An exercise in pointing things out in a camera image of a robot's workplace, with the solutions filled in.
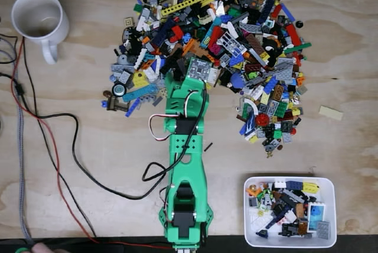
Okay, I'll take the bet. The yellow Lego wedge plate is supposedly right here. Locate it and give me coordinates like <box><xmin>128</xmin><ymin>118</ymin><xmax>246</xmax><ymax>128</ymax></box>
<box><xmin>131</xmin><ymin>71</ymin><xmax>150</xmax><ymax>89</ymax></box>

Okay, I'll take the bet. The teal long Lego plate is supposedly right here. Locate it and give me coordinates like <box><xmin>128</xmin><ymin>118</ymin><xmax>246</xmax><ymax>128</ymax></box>
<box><xmin>122</xmin><ymin>84</ymin><xmax>159</xmax><ymax>103</ymax></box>

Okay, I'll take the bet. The blue thin Lego plate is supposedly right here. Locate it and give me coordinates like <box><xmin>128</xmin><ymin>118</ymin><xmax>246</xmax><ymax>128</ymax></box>
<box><xmin>124</xmin><ymin>99</ymin><xmax>149</xmax><ymax>118</ymax></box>

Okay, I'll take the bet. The blue round Lego piece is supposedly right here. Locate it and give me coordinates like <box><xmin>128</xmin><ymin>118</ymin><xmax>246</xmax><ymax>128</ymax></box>
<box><xmin>229</xmin><ymin>74</ymin><xmax>246</xmax><ymax>89</ymax></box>

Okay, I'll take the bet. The black Lego wheel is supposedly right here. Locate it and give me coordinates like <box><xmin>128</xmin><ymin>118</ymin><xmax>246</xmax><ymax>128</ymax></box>
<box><xmin>111</xmin><ymin>83</ymin><xmax>128</xmax><ymax>98</ymax></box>

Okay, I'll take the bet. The brown Lego piece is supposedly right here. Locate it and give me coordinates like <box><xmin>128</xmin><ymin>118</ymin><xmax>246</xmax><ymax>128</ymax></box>
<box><xmin>106</xmin><ymin>96</ymin><xmax>131</xmax><ymax>112</ymax></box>

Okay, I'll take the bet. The red long Lego brick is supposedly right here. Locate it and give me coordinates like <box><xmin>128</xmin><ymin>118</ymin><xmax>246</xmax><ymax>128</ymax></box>
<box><xmin>206</xmin><ymin>25</ymin><xmax>224</xmax><ymax>48</ymax></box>

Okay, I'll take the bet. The white Lego arch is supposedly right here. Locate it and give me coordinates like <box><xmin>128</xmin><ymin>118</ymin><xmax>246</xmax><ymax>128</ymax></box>
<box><xmin>243</xmin><ymin>100</ymin><xmax>260</xmax><ymax>118</ymax></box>

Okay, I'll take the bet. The blue printed Lego wing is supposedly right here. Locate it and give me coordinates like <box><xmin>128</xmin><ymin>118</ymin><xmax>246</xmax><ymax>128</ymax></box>
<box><xmin>239</xmin><ymin>112</ymin><xmax>256</xmax><ymax>136</ymax></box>

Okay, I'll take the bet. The yellow Lego beam with holes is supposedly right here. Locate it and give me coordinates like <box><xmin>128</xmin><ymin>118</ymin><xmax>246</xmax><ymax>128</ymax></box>
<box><xmin>161</xmin><ymin>0</ymin><xmax>206</xmax><ymax>18</ymax></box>

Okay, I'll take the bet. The red Lego gear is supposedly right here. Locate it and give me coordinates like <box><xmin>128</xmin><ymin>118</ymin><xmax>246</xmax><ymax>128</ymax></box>
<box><xmin>255</xmin><ymin>113</ymin><xmax>270</xmax><ymax>127</ymax></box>

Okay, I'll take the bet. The blue long Lego brick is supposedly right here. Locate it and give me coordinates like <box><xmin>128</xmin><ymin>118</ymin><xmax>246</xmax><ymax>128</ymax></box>
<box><xmin>262</xmin><ymin>75</ymin><xmax>279</xmax><ymax>95</ymax></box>

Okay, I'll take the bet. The reddish brown long Lego plate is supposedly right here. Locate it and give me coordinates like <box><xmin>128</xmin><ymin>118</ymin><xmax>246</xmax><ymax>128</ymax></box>
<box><xmin>245</xmin><ymin>33</ymin><xmax>267</xmax><ymax>56</ymax></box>

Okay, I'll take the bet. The grey Lego brick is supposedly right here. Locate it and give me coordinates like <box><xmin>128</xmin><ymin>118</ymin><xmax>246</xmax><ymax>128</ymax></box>
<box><xmin>266</xmin><ymin>100</ymin><xmax>280</xmax><ymax>115</ymax></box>

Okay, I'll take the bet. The brown Lego brick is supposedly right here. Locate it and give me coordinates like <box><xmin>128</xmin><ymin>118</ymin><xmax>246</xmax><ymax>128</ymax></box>
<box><xmin>271</xmin><ymin>84</ymin><xmax>286</xmax><ymax>102</ymax></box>

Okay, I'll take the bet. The grey studded Lego wedge plate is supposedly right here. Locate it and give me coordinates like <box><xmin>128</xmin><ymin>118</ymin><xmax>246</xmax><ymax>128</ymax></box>
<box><xmin>267</xmin><ymin>57</ymin><xmax>296</xmax><ymax>81</ymax></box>

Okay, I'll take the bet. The green long Lego plate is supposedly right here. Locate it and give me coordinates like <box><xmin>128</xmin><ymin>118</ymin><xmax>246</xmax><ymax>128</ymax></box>
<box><xmin>283</xmin><ymin>42</ymin><xmax>312</xmax><ymax>54</ymax></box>

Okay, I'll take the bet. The blue long Lego plate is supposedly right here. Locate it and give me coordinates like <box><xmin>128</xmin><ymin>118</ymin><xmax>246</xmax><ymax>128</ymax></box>
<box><xmin>280</xmin><ymin>2</ymin><xmax>296</xmax><ymax>24</ymax></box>

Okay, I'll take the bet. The dark blue Lego plate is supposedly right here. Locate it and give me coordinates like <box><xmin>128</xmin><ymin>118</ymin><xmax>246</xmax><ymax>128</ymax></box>
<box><xmin>284</xmin><ymin>180</ymin><xmax>304</xmax><ymax>192</ymax></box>

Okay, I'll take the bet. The tan Lego plate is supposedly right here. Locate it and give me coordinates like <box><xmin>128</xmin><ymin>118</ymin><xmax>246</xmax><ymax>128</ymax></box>
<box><xmin>318</xmin><ymin>105</ymin><xmax>345</xmax><ymax>122</ymax></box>

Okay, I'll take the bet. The white Lego panel blue print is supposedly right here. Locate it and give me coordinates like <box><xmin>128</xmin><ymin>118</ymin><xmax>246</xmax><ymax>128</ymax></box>
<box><xmin>307</xmin><ymin>202</ymin><xmax>327</xmax><ymax>233</ymax></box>

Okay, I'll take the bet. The white plastic bin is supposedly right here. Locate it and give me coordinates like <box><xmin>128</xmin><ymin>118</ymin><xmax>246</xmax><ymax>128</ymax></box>
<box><xmin>243</xmin><ymin>176</ymin><xmax>337</xmax><ymax>248</ymax></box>

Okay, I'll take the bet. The person's hand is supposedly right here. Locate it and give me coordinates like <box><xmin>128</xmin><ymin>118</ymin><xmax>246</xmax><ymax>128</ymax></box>
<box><xmin>31</xmin><ymin>242</ymin><xmax>71</xmax><ymax>253</ymax></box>

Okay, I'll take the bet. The white ceramic mug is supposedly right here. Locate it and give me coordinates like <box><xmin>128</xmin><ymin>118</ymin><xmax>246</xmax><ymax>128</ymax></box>
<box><xmin>11</xmin><ymin>0</ymin><xmax>70</xmax><ymax>65</ymax></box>

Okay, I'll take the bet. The green circuit board camera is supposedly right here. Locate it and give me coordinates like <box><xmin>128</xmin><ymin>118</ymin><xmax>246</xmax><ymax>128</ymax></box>
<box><xmin>185</xmin><ymin>57</ymin><xmax>220</xmax><ymax>85</ymax></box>

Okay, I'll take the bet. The white red servo cable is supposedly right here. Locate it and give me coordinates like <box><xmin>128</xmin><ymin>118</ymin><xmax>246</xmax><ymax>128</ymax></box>
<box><xmin>148</xmin><ymin>89</ymin><xmax>199</xmax><ymax>144</ymax></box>

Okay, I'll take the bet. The grey Lego window frame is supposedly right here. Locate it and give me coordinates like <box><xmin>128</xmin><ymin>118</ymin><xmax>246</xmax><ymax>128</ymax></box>
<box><xmin>220</xmin><ymin>31</ymin><xmax>247</xmax><ymax>56</ymax></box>

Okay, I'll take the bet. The dark grey ridged Lego rail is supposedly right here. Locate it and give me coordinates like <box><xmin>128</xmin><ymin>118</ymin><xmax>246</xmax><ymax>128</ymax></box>
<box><xmin>244</xmin><ymin>69</ymin><xmax>280</xmax><ymax>87</ymax></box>

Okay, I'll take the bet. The thick black cable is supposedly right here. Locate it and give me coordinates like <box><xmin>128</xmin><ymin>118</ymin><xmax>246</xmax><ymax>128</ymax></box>
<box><xmin>35</xmin><ymin>83</ymin><xmax>208</xmax><ymax>200</ymax></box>

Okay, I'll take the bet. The thin black cable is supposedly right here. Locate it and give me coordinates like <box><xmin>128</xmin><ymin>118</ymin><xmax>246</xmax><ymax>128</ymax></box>
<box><xmin>21</xmin><ymin>36</ymin><xmax>97</xmax><ymax>238</ymax></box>

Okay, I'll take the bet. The grey braided cable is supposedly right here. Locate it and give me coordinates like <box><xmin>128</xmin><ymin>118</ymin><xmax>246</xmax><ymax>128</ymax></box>
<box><xmin>2</xmin><ymin>35</ymin><xmax>34</xmax><ymax>246</ymax></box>

